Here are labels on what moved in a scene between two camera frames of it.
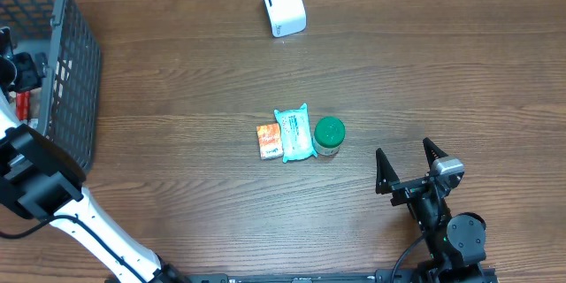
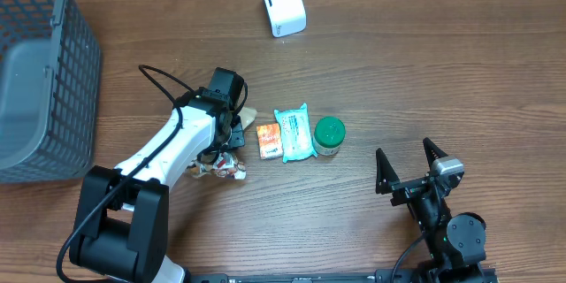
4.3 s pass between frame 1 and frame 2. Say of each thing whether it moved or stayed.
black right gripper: stayed
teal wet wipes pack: stayed
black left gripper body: moved
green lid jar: stayed
